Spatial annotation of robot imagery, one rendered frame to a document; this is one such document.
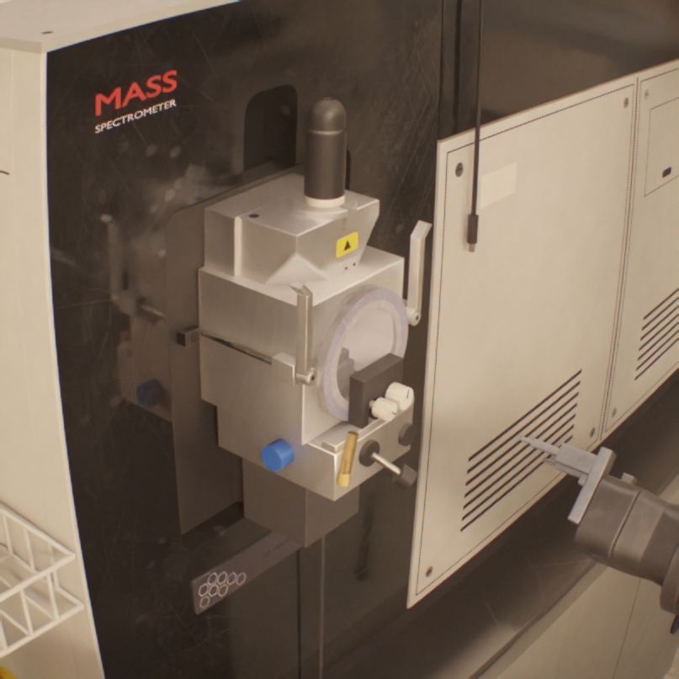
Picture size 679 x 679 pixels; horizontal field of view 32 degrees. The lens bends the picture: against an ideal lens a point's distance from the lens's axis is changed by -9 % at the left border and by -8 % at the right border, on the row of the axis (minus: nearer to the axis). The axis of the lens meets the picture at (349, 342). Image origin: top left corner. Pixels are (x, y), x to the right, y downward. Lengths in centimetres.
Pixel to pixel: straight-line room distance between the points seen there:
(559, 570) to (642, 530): 70
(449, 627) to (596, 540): 61
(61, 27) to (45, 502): 32
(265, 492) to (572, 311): 51
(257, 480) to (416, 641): 44
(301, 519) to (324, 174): 24
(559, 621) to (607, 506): 72
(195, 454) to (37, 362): 18
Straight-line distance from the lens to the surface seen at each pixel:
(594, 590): 150
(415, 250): 83
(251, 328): 79
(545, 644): 142
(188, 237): 80
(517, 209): 113
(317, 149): 77
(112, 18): 70
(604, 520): 71
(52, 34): 68
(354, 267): 81
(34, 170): 69
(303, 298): 74
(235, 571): 94
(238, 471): 91
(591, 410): 144
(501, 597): 135
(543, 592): 136
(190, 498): 89
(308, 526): 87
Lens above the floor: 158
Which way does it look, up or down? 27 degrees down
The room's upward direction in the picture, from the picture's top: 2 degrees clockwise
